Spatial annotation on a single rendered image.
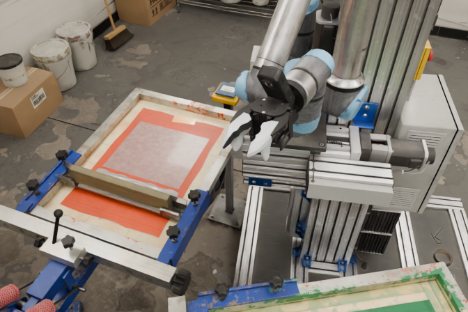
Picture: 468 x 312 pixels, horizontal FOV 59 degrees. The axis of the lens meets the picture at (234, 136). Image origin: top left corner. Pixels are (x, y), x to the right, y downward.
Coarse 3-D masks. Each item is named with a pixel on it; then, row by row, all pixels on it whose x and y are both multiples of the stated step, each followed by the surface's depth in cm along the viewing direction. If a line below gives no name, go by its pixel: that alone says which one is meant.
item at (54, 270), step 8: (48, 264) 126; (56, 264) 126; (64, 264) 126; (48, 272) 124; (56, 272) 124; (64, 272) 125; (40, 280) 122; (48, 280) 122; (56, 280) 122; (32, 288) 120; (40, 288) 120; (48, 288) 120; (56, 288) 123; (32, 296) 119; (40, 296) 118; (48, 296) 120
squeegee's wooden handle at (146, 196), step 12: (72, 168) 152; (84, 168) 152; (84, 180) 153; (96, 180) 150; (108, 180) 148; (120, 180) 148; (120, 192) 149; (132, 192) 146; (144, 192) 144; (156, 192) 144; (156, 204) 145; (168, 204) 143
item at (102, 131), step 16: (128, 96) 196; (144, 96) 197; (160, 96) 196; (208, 112) 189; (224, 112) 187; (112, 128) 183; (96, 144) 174; (80, 160) 166; (224, 160) 165; (208, 176) 159; (48, 192) 153; (64, 224) 142; (80, 224) 142; (112, 240) 138; (128, 240) 138
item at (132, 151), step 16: (144, 112) 192; (160, 112) 192; (128, 128) 184; (144, 128) 184; (160, 128) 184; (112, 144) 177; (128, 144) 177; (144, 144) 177; (160, 144) 177; (112, 160) 170; (128, 160) 170; (144, 160) 170; (128, 176) 163; (80, 192) 157; (80, 208) 152; (96, 208) 152; (112, 208) 152
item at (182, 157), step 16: (176, 128) 184; (192, 128) 184; (208, 128) 184; (176, 144) 177; (192, 144) 177; (208, 144) 177; (160, 160) 170; (176, 160) 170; (192, 160) 170; (144, 176) 163; (160, 176) 163; (176, 176) 163; (192, 176) 163; (128, 208) 152; (128, 224) 146; (144, 224) 146; (160, 224) 146
